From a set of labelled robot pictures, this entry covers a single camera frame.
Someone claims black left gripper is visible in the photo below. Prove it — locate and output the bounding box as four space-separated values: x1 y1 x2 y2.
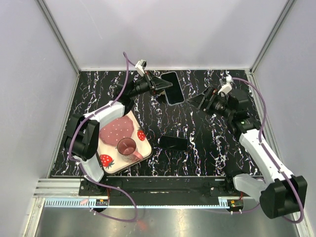
128 70 172 98

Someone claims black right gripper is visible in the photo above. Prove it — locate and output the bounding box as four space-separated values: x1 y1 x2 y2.
185 86 234 119

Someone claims phone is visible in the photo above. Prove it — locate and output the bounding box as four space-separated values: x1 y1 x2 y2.
160 71 185 106

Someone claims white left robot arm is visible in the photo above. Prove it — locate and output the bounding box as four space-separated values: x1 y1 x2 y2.
62 71 173 196

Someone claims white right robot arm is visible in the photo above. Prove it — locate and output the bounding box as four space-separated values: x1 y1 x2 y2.
188 87 307 219

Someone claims black smartphone on table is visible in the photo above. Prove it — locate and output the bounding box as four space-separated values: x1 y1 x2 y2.
159 135 188 151

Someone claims pink dotted plate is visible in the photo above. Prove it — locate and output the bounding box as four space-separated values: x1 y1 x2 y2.
99 116 134 147

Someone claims white strawberry tray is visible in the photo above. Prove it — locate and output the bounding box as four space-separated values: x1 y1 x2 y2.
97 112 152 175

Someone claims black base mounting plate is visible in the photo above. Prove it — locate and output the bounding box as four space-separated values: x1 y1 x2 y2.
78 175 254 198

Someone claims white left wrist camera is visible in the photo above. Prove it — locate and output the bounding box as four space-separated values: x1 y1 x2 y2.
134 59 147 77

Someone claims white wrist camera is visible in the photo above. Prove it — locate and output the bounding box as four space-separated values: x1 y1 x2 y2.
218 76 233 95
134 59 147 77

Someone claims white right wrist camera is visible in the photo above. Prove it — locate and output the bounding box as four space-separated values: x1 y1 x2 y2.
218 76 233 95

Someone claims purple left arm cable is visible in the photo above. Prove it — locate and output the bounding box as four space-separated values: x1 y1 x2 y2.
68 51 139 222

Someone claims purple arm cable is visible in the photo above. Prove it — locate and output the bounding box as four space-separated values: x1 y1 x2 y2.
68 51 139 222
197 77 306 224

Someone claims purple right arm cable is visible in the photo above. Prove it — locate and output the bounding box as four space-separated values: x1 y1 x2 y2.
197 77 306 224

